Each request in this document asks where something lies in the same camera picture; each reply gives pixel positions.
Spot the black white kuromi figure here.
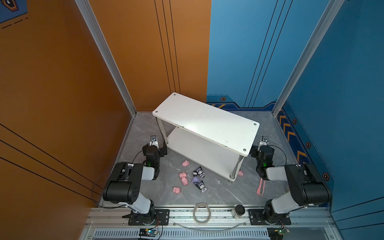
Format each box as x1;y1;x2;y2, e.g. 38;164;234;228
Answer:
197;182;207;193
193;167;206;178

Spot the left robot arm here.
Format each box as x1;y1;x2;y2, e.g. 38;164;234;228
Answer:
103;143;168;225

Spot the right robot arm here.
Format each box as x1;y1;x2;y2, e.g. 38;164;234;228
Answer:
251;145;332;225

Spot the white two-tier shelf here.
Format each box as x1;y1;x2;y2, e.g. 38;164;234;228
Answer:
152;93;260;182

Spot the pink pig toy upper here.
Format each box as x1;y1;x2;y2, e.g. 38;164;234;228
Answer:
182;160;190;167

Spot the purple Kuromi figure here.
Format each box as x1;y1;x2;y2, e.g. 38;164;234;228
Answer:
192;177;202;186

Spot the pink pig toy lower middle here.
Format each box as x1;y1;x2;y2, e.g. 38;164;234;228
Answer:
181;177;189;186

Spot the pink pig toy front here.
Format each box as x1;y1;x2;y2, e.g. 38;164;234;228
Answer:
173;187;181;195

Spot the pink utility knife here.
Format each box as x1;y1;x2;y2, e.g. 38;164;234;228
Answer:
257;179;266;196

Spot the black capped small jar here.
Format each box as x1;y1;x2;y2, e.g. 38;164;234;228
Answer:
231;205;245;219

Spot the green circuit board left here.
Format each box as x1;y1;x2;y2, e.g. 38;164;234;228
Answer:
139;229;160;239

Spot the green circuit board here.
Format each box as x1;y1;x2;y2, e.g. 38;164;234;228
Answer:
139;229;160;239
275;229;290;236

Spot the green circuit board right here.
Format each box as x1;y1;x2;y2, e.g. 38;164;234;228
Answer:
275;229;290;236

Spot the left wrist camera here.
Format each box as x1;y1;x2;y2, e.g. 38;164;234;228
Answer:
149;135;159;148

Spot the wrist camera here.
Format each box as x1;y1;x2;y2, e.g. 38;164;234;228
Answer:
149;135;159;148
259;136;269;148

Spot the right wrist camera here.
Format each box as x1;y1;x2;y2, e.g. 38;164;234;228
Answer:
259;136;269;148

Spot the coiled clear cable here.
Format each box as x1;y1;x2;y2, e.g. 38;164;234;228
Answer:
192;202;212;225

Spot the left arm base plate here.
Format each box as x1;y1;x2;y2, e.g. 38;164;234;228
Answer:
128;209;170;226

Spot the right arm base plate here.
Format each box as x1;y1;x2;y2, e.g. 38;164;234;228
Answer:
248;209;292;226

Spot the aluminium frame post left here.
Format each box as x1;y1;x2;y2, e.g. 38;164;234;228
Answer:
75;0;137;117

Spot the aluminium frame post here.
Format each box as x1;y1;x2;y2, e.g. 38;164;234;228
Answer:
75;0;137;117
272;0;345;117

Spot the aluminium frame post right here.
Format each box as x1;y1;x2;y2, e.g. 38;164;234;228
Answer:
272;0;345;117

